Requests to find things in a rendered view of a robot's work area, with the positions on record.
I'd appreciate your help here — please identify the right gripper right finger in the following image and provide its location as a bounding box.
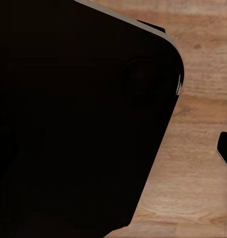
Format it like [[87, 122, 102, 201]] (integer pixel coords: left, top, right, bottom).
[[217, 131, 227, 162]]

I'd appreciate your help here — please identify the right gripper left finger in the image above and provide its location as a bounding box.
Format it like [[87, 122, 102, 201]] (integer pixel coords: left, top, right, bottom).
[[0, 132, 19, 181]]

